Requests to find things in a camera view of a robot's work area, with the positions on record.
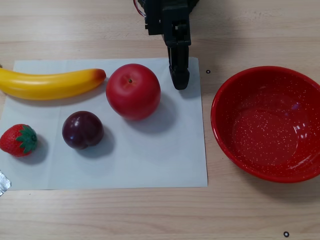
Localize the silver tape piece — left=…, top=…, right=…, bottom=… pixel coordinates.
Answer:
left=0, top=169, right=12, bottom=199

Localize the dark purple toy plum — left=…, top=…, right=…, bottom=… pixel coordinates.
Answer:
left=61, top=110, right=105, bottom=151

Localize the white paper sheet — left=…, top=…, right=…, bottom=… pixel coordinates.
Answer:
left=0, top=57, right=209, bottom=191

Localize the red toy apple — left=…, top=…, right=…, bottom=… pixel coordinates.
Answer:
left=105, top=63, right=162, bottom=121

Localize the yellow toy banana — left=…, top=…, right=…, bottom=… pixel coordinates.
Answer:
left=0, top=63, right=108, bottom=102

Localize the red toy strawberry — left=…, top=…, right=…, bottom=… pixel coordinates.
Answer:
left=0, top=123, right=39, bottom=158

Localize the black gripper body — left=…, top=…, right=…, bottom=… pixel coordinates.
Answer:
left=143, top=0, right=193, bottom=48

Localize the red white gripper servo cable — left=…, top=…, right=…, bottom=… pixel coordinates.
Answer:
left=133, top=0, right=147, bottom=18

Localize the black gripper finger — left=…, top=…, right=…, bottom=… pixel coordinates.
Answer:
left=166, top=45, right=178, bottom=76
left=171, top=45, right=191, bottom=91

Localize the red speckled bowl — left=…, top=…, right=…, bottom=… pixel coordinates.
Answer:
left=210, top=65, right=320, bottom=184

